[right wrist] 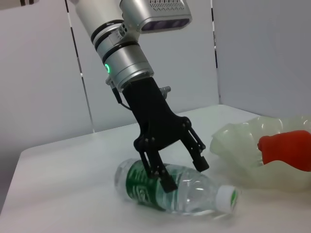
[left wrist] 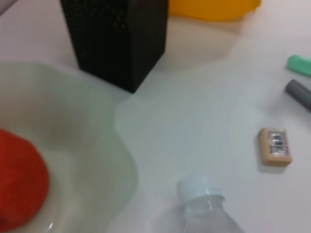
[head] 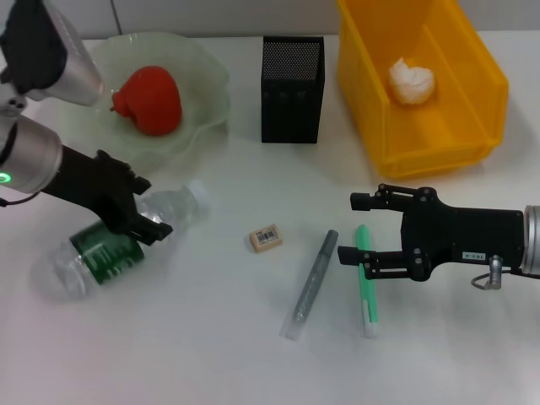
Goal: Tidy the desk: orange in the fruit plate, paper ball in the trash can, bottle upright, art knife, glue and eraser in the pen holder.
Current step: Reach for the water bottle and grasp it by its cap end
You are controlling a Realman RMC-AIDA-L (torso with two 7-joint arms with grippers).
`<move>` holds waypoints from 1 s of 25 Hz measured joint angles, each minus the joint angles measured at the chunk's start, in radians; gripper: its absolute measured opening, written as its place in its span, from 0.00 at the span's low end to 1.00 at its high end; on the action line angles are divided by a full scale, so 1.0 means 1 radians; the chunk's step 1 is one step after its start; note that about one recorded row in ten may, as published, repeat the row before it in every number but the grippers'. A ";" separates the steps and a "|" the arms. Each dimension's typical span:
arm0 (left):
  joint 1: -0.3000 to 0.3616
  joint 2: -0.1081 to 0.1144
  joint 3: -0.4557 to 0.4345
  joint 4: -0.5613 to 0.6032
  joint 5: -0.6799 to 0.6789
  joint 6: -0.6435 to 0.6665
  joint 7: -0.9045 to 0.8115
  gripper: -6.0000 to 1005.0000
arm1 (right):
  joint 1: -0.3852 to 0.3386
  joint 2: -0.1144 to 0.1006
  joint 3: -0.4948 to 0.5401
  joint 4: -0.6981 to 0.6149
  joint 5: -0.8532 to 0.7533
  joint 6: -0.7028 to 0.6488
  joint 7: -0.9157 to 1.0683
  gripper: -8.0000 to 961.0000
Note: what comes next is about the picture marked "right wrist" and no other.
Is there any left gripper thin black cable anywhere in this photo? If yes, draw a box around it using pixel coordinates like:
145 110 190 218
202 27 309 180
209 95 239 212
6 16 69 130
105 77 133 111

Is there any pale green glass fruit plate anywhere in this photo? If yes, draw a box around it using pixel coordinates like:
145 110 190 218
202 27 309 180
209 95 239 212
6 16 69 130
209 114 311 192

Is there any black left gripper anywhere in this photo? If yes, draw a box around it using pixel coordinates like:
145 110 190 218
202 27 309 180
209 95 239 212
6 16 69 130
122 76 210 194

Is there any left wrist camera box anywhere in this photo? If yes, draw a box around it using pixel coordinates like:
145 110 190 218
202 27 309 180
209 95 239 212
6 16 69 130
119 0 192 33

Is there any red-orange fruit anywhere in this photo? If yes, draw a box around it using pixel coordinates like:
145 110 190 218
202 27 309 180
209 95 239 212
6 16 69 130
257 130 311 172

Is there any clear green-label water bottle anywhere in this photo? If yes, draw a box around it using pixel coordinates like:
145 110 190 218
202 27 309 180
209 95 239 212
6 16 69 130
114 157 240 214

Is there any left gripper metal cable connector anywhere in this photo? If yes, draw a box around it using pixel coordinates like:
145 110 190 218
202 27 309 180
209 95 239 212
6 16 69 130
160 85 172 100

